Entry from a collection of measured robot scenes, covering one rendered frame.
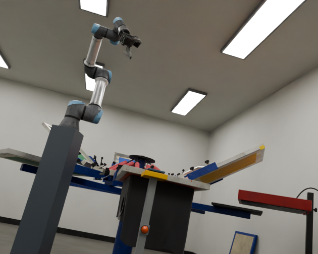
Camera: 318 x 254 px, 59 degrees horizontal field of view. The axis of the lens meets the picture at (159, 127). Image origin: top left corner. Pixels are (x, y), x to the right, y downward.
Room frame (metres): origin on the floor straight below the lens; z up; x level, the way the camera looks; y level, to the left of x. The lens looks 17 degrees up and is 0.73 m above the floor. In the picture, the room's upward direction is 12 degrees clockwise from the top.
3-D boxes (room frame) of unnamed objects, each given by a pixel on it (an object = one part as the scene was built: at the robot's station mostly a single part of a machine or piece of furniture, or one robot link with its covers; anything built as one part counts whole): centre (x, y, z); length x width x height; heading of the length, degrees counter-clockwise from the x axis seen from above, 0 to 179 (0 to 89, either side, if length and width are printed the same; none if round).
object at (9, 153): (2.64, 0.82, 1.05); 1.08 x 0.61 x 0.23; 129
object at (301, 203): (2.72, -1.21, 1.06); 0.61 x 0.46 x 0.12; 69
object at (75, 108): (2.02, 0.65, 1.37); 0.13 x 0.12 x 0.14; 107
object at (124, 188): (2.09, 0.12, 0.77); 0.46 x 0.09 x 0.36; 9
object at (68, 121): (2.02, 0.65, 1.25); 0.15 x 0.15 x 0.10
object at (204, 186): (2.17, -0.05, 0.97); 0.79 x 0.58 x 0.04; 9
